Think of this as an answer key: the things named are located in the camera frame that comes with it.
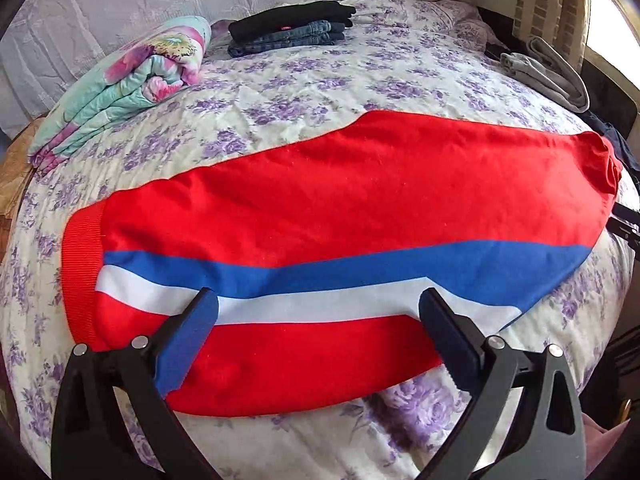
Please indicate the beige brick pattern curtain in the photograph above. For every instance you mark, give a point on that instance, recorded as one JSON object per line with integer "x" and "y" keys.
{"x": 564, "y": 24}

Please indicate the purple floral bed sheet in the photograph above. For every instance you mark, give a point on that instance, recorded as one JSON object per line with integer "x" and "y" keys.
{"x": 422, "y": 56}

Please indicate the red striped track pants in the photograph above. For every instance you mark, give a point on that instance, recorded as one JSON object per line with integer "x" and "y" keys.
{"x": 317, "y": 253}

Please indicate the folded floral colourful blanket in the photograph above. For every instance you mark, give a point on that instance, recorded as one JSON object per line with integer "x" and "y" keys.
{"x": 136, "y": 77}

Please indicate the dark blue hanging garment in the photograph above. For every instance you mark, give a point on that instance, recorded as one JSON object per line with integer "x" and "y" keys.
{"x": 621, "y": 147}

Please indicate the window with metal frame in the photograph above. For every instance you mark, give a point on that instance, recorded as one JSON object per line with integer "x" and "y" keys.
{"x": 610, "y": 36}

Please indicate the folded blue jeans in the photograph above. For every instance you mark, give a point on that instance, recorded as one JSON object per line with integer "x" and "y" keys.
{"x": 318, "y": 33}

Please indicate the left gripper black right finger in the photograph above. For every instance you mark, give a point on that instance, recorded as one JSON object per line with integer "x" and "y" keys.
{"x": 546, "y": 438}

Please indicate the folded black pants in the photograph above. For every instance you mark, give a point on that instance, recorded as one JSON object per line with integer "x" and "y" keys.
{"x": 288, "y": 17}

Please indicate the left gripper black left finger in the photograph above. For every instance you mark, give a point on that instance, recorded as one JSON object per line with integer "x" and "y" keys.
{"x": 89, "y": 437}

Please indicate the grey folded garment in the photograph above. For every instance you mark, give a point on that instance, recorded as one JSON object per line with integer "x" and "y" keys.
{"x": 543, "y": 69}

